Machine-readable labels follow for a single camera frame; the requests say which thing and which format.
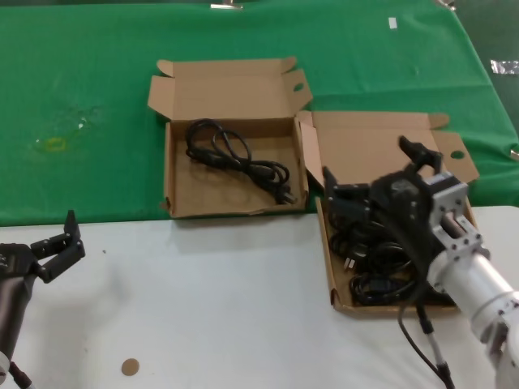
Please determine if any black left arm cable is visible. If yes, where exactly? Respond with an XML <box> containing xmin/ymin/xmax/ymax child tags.
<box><xmin>7</xmin><ymin>360</ymin><xmax>34</xmax><ymax>389</ymax></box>

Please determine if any open cardboard box with torn rim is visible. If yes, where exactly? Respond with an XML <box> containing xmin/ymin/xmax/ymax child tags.
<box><xmin>146</xmin><ymin>56</ymin><xmax>315</xmax><ymax>220</ymax></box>

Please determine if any green tablecloth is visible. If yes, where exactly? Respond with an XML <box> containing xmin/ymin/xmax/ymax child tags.
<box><xmin>0</xmin><ymin>0</ymin><xmax>519</xmax><ymax>228</ymax></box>

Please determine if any black power cable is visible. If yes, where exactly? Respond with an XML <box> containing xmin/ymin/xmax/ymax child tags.
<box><xmin>349</xmin><ymin>271</ymin><xmax>433</xmax><ymax>307</ymax></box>
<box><xmin>328</xmin><ymin>202</ymin><xmax>413</xmax><ymax>279</ymax></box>
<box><xmin>185</xmin><ymin>118</ymin><xmax>298</xmax><ymax>206</ymax></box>

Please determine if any cable with silver connector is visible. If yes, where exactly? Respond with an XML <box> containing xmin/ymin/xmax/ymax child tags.
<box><xmin>415</xmin><ymin>303</ymin><xmax>457</xmax><ymax>389</ymax></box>

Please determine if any crumpled silver foil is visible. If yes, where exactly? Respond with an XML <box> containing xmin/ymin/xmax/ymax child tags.
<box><xmin>489</xmin><ymin>59</ymin><xmax>519</xmax><ymax>76</ymax></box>

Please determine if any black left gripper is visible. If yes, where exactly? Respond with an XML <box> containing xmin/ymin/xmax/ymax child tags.
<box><xmin>0</xmin><ymin>209</ymin><xmax>87</xmax><ymax>357</ymax></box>

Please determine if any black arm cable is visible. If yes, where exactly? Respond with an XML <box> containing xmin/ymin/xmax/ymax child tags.
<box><xmin>397</xmin><ymin>283</ymin><xmax>451</xmax><ymax>384</ymax></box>
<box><xmin>7</xmin><ymin>360</ymin><xmax>34</xmax><ymax>389</ymax></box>

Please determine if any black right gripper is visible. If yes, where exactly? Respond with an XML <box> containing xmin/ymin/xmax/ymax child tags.
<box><xmin>322</xmin><ymin>135</ymin><xmax>444</xmax><ymax>265</ymax></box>

